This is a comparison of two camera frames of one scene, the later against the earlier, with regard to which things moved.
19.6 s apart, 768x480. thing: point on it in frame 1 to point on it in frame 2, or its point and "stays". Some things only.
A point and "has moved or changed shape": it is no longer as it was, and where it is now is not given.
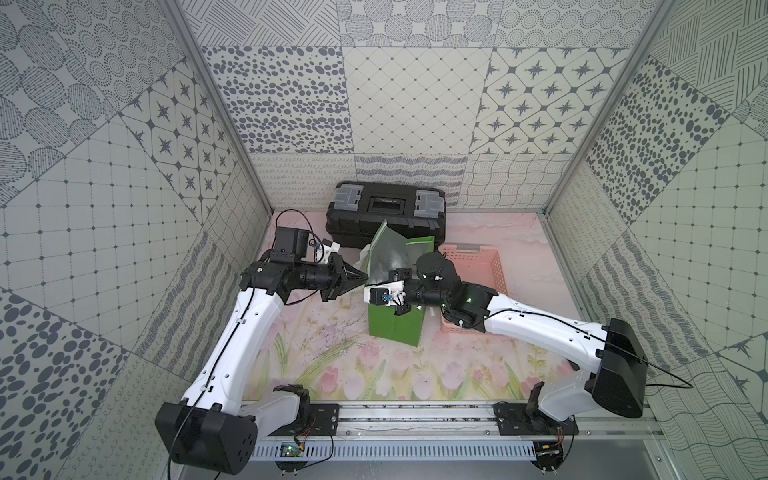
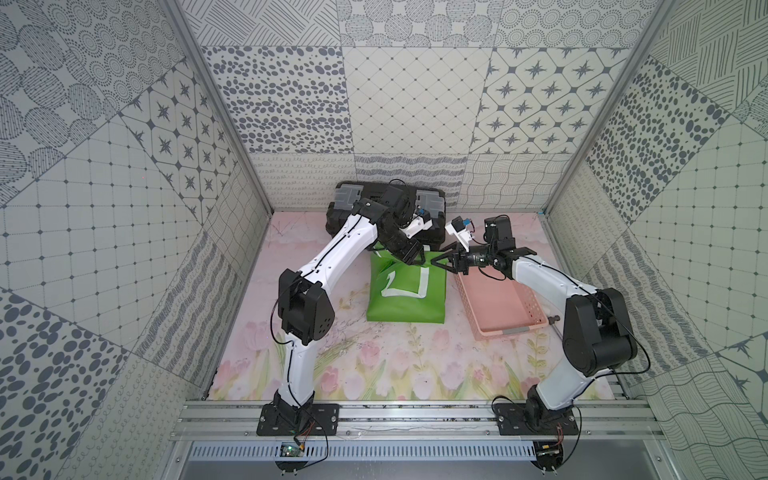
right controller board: (549, 455) stays
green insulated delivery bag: (388, 251) has moved or changed shape
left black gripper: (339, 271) to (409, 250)
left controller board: (291, 457) stays
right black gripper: (400, 274) to (458, 260)
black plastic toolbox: (359, 209) stays
